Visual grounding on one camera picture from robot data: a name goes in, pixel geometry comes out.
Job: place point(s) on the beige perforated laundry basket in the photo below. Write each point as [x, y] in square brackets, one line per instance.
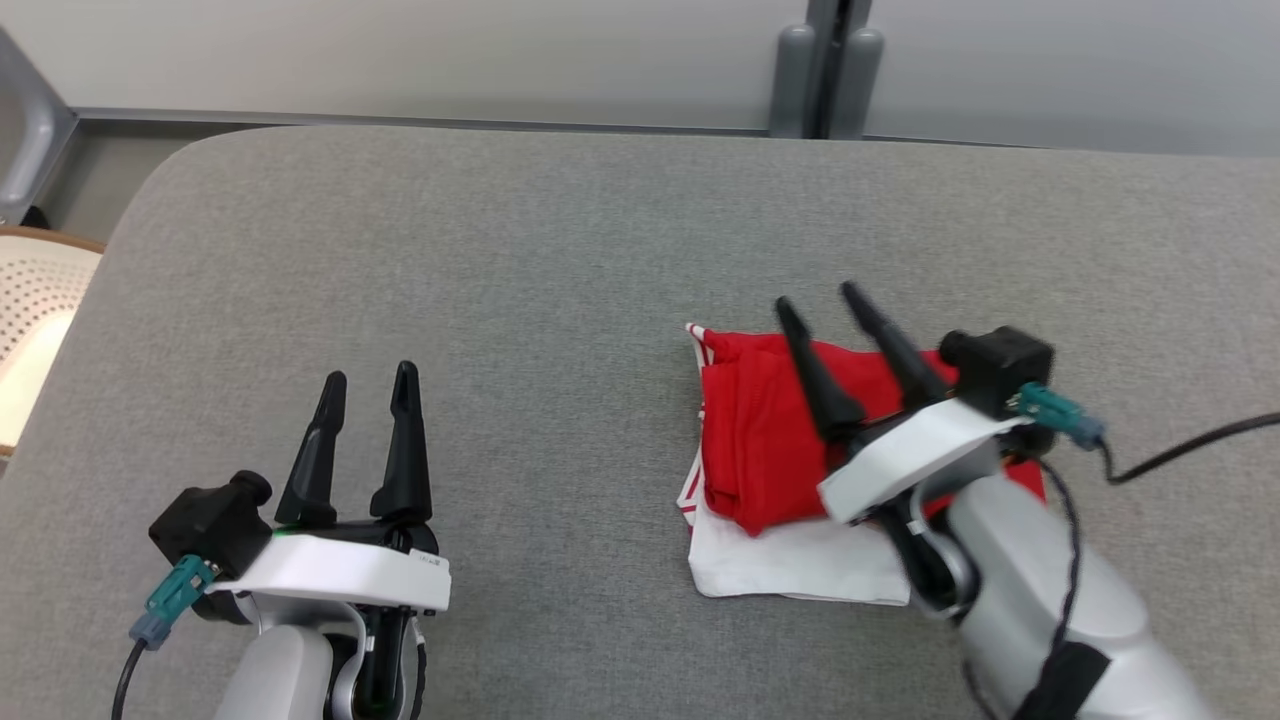
[40, 300]

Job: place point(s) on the grey partition end support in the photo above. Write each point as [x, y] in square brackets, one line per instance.
[35, 130]

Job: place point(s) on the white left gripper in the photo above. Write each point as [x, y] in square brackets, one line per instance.
[340, 570]

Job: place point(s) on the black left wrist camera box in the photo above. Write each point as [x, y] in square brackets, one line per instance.
[200, 525]

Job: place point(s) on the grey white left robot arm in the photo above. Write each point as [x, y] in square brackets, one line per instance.
[280, 670]

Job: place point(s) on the grey partition post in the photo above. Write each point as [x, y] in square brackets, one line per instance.
[820, 12]

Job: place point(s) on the red and white jersey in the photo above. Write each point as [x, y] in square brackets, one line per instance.
[760, 440]

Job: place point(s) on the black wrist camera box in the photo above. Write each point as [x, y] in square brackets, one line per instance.
[200, 525]
[1000, 365]

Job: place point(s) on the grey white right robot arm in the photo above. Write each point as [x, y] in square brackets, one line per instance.
[1020, 560]

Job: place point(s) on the grey partition base rail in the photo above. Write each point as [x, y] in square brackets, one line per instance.
[400, 120]

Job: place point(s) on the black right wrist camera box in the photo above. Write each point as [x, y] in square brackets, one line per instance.
[1000, 365]

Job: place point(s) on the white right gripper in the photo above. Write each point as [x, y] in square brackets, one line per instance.
[900, 455]

